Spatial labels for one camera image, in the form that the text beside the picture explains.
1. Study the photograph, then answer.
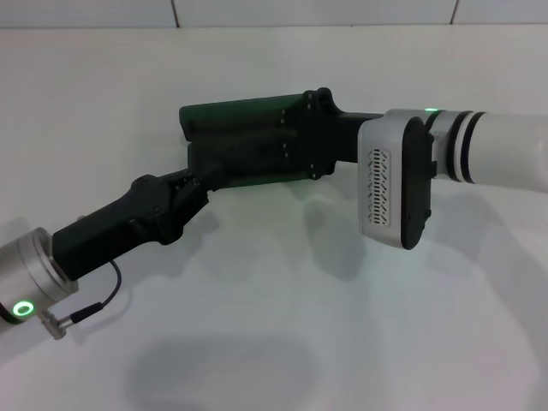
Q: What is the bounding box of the green glasses case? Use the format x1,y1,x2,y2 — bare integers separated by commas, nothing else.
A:
178,94,343,189

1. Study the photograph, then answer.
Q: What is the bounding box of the left arm connector cable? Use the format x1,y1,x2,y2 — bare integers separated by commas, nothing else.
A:
40,259,123,342

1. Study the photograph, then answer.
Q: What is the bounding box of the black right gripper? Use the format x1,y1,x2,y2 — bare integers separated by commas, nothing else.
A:
256,87,386,181

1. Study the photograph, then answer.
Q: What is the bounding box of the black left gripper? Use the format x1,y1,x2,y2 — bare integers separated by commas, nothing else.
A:
51,169,211,283

